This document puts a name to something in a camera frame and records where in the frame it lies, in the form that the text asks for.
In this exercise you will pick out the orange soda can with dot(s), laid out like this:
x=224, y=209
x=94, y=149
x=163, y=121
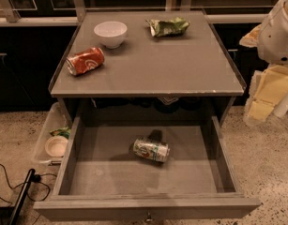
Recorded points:
x=82, y=62

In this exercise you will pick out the green 7up can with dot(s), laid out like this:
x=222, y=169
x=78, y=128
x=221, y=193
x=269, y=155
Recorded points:
x=151, y=149

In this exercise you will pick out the metal drawer knob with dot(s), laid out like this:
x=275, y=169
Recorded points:
x=149, y=219

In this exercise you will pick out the open grey top drawer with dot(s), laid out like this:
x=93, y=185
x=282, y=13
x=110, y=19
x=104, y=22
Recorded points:
x=101, y=179

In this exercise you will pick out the small white bowl in bin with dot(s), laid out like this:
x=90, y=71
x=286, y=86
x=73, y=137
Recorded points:
x=56, y=146

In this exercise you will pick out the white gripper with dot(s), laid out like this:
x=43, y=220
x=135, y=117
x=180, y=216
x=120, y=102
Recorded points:
x=276, y=37

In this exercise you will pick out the green bag in bin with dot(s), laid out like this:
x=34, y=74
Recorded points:
x=63, y=131

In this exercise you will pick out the black floor bar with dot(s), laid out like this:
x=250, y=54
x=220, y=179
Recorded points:
x=22, y=195

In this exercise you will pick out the green chip bag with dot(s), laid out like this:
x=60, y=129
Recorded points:
x=174, y=27

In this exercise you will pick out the grey cabinet counter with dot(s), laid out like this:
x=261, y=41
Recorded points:
x=192, y=65

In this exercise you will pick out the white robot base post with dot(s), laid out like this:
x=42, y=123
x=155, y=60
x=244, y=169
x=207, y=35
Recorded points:
x=282, y=108

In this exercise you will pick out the clear plastic bin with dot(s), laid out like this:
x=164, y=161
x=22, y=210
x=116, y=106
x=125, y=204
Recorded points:
x=55, y=120

